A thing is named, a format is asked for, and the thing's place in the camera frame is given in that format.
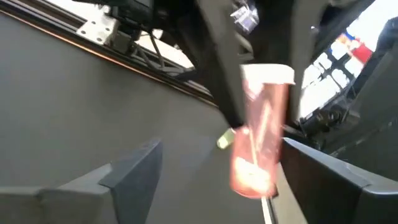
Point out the orange-red medicine bottle white cap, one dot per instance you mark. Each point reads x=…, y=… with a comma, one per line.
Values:
x=261, y=140

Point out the silver mounting bracket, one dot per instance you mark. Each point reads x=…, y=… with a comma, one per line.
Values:
x=99, y=31

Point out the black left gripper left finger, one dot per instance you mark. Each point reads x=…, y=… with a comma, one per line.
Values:
x=130, y=186

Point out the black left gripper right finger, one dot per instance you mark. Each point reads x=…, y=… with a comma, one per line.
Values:
x=335, y=199

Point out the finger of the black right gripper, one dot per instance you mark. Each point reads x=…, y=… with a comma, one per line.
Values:
x=220, y=77
x=303, y=46

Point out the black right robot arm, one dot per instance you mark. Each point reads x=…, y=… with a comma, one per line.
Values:
x=373, y=124

